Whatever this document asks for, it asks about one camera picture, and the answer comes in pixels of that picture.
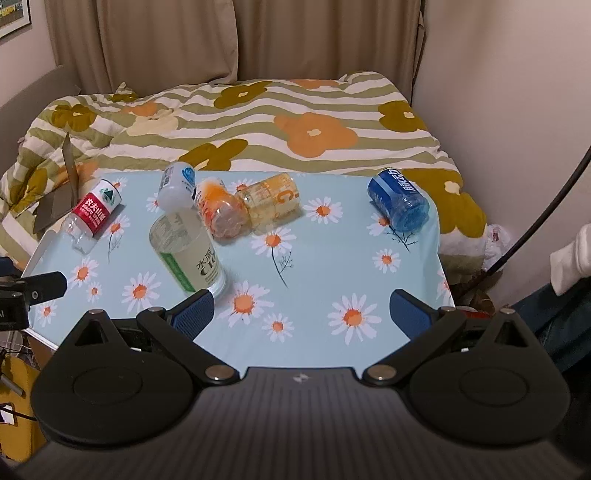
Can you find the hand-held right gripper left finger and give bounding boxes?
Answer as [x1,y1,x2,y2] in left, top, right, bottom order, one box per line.
[58,289,241,386]

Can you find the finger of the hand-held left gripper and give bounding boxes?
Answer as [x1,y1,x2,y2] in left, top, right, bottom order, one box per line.
[18,271,68,305]

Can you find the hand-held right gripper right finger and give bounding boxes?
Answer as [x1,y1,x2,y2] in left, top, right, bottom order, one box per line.
[361,289,543,387]

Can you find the clear green label cup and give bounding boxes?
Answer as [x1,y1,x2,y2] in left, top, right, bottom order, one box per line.
[148,209,229,297]

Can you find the clear red label cup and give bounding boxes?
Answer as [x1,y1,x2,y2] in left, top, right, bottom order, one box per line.
[59,179,122,254]

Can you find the brown cardboard piece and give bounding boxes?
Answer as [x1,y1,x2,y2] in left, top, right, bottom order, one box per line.
[34,131,80,232]

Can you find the yellow box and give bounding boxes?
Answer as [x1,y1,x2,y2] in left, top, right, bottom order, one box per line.
[0,354,48,462]

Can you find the light blue daisy tablecloth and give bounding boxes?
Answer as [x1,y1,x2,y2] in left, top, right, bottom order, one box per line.
[21,170,457,352]

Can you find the orange drink bottle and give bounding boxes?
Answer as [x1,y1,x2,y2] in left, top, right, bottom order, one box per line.
[193,178,250,240]

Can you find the blue bottle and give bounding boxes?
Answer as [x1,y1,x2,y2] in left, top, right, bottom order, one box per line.
[368,167,431,230]

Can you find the white plastic bag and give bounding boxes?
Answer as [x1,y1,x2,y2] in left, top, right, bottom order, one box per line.
[484,224,514,261]

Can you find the yellow label bottle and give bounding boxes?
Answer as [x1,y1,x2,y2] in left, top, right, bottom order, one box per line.
[238,172,303,228]

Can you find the person's blue jeans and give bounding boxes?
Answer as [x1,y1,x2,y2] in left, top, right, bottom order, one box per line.
[508,277,591,376]

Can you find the white cloth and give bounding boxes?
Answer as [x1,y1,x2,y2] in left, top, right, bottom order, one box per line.
[549,225,591,297]

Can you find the grey upholstered headboard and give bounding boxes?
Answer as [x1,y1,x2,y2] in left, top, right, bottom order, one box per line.
[0,64,82,181]

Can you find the striped floral blanket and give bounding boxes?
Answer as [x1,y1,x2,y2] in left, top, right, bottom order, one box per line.
[0,71,488,273]

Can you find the beige curtain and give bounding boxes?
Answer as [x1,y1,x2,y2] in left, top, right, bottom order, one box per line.
[45,0,239,94]
[235,0,426,101]

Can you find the black cable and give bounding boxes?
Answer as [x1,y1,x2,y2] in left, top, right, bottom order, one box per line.
[482,145,591,280]

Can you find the framed wall picture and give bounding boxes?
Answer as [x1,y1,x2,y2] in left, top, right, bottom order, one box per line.
[0,0,33,44]

